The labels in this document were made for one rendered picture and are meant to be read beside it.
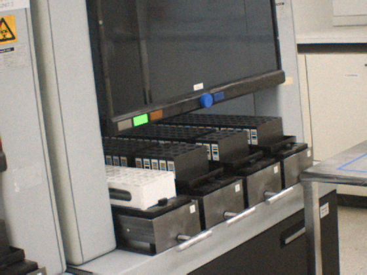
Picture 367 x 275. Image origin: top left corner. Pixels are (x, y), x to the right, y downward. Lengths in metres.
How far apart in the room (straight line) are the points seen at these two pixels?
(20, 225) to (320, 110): 2.77
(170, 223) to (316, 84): 2.52
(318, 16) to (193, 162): 2.81
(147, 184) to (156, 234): 0.10
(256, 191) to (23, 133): 0.60
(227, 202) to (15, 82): 0.55
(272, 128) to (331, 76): 2.01
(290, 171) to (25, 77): 0.75
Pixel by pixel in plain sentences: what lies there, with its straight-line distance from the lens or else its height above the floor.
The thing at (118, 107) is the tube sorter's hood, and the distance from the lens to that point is 1.45.
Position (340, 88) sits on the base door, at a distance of 3.84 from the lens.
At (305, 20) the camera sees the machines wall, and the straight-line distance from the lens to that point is 4.23.
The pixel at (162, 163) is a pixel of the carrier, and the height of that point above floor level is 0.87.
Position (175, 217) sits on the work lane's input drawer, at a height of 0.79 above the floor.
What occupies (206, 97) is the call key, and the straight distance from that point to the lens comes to 1.61.
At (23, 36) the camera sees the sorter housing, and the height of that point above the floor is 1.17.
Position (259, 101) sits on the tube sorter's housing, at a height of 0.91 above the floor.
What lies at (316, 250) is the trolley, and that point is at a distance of 1.65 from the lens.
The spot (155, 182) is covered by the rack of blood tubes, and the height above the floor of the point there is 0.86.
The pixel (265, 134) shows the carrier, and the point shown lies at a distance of 1.84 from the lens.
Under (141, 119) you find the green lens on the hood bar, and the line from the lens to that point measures 1.47.
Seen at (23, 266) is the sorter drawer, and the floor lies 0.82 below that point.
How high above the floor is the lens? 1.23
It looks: 11 degrees down
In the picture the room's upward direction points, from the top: 6 degrees counter-clockwise
